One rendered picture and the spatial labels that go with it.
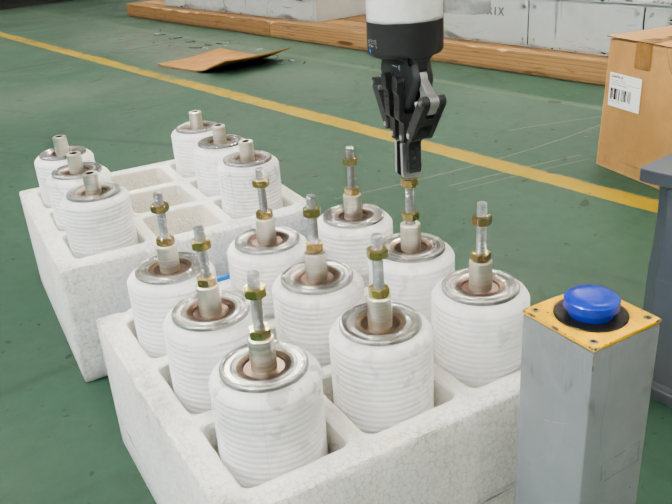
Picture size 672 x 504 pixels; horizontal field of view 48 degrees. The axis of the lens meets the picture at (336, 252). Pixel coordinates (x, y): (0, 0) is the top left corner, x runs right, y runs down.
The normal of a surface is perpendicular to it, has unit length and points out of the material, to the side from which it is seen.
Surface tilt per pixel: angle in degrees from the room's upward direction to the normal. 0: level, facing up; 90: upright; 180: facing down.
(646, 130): 90
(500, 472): 90
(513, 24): 90
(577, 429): 90
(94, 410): 0
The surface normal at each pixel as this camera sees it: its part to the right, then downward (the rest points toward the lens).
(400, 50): -0.18, 0.43
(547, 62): -0.77, 0.31
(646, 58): -0.93, 0.20
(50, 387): -0.06, -0.91
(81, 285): 0.48, 0.34
